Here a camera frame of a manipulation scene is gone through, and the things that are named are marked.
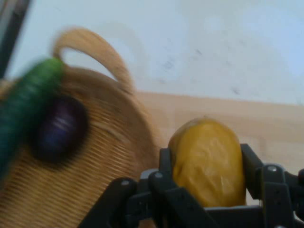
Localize woven wicker basket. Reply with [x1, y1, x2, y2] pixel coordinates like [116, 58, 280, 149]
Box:
[0, 27, 160, 228]

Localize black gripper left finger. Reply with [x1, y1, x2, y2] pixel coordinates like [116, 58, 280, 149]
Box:
[77, 147, 220, 228]

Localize green cucumber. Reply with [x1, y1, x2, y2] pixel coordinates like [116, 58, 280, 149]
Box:
[0, 57, 66, 181]

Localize aluminium rail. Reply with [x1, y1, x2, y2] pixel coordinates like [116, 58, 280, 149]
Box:
[0, 0, 33, 80]

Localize purple red onion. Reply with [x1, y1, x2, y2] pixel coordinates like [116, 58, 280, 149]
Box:
[29, 95, 90, 170]

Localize bamboo cutting board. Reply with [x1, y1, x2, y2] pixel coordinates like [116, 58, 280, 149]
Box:
[135, 90, 304, 207]

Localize yellow-brown potato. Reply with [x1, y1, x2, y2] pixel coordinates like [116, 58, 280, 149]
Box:
[167, 117, 247, 208]

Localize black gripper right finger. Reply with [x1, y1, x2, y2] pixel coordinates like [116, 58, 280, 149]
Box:
[239, 142, 304, 228]

